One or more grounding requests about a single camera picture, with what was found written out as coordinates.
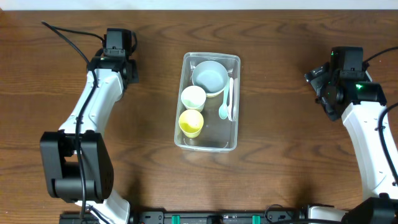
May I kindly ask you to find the clear plastic container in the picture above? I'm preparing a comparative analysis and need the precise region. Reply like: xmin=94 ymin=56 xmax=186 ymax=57
xmin=174 ymin=52 xmax=241 ymax=152

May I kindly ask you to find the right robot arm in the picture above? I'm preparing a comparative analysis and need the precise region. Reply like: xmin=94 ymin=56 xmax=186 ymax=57
xmin=302 ymin=46 xmax=397 ymax=223

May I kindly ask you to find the pale green cup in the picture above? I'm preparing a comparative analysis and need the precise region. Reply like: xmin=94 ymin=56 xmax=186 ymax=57
xmin=180 ymin=85 xmax=206 ymax=112

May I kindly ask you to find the yellow bowl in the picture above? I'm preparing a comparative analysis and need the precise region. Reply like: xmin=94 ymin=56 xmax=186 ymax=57
xmin=206 ymin=88 xmax=224 ymax=98

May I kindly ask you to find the light blue plastic spoon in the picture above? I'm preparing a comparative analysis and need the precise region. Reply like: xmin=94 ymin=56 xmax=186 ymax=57
xmin=218 ymin=82 xmax=229 ymax=119

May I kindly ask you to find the white plastic fork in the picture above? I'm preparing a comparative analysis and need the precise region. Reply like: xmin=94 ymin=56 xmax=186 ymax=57
xmin=228 ymin=78 xmax=238 ymax=121

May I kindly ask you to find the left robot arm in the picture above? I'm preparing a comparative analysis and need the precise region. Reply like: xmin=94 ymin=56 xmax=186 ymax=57
xmin=40 ymin=28 xmax=139 ymax=223

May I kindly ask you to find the yellow cup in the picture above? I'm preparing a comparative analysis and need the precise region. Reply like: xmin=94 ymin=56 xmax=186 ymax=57
xmin=178 ymin=110 xmax=204 ymax=138

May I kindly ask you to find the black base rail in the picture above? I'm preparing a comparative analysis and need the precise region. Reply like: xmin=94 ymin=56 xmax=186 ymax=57
xmin=59 ymin=207 xmax=307 ymax=224

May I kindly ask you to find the grey bowl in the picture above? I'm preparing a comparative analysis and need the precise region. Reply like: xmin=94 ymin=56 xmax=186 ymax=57
xmin=192 ymin=60 xmax=229 ymax=93

